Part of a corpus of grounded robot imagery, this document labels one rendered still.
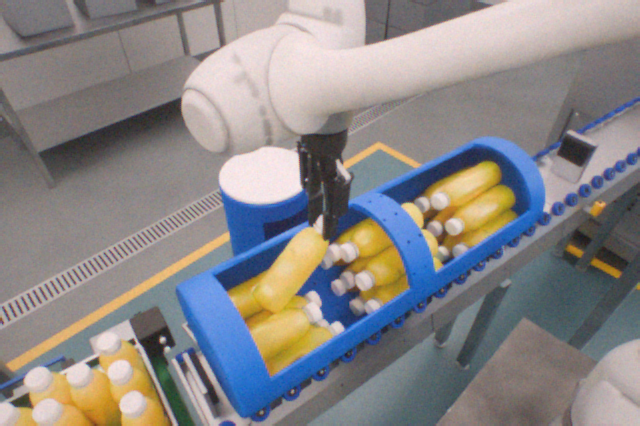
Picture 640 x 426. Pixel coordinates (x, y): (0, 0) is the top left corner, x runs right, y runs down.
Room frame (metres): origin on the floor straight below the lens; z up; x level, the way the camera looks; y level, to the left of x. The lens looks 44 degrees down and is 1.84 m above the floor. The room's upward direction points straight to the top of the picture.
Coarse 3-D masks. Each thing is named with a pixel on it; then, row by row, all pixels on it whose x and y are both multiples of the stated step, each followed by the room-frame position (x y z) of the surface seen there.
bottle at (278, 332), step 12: (288, 312) 0.47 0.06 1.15; (300, 312) 0.47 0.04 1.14; (264, 324) 0.44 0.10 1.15; (276, 324) 0.44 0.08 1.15; (288, 324) 0.44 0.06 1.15; (300, 324) 0.45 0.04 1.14; (312, 324) 0.46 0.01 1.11; (252, 336) 0.41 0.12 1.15; (264, 336) 0.41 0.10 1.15; (276, 336) 0.42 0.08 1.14; (288, 336) 0.42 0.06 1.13; (300, 336) 0.43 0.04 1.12; (264, 348) 0.40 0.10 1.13; (276, 348) 0.40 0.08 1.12; (264, 360) 0.39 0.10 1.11
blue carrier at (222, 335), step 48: (480, 144) 0.92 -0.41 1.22; (384, 192) 0.84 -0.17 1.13; (528, 192) 0.79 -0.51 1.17; (288, 240) 0.67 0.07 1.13; (192, 288) 0.46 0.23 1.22; (432, 288) 0.57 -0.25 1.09; (240, 336) 0.38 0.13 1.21; (336, 336) 0.43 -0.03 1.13; (240, 384) 0.32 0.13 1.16; (288, 384) 0.35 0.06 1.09
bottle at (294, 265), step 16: (304, 240) 0.54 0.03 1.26; (320, 240) 0.55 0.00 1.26; (288, 256) 0.53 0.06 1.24; (304, 256) 0.52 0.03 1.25; (320, 256) 0.53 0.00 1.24; (272, 272) 0.51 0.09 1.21; (288, 272) 0.50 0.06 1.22; (304, 272) 0.51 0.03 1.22; (256, 288) 0.50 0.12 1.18; (272, 288) 0.49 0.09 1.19; (288, 288) 0.49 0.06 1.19; (272, 304) 0.47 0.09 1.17
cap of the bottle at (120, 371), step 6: (114, 366) 0.38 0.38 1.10; (120, 366) 0.38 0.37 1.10; (126, 366) 0.37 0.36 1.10; (108, 372) 0.36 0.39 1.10; (114, 372) 0.36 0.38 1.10; (120, 372) 0.36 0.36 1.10; (126, 372) 0.36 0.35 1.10; (114, 378) 0.35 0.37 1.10; (120, 378) 0.35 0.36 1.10; (126, 378) 0.36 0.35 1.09
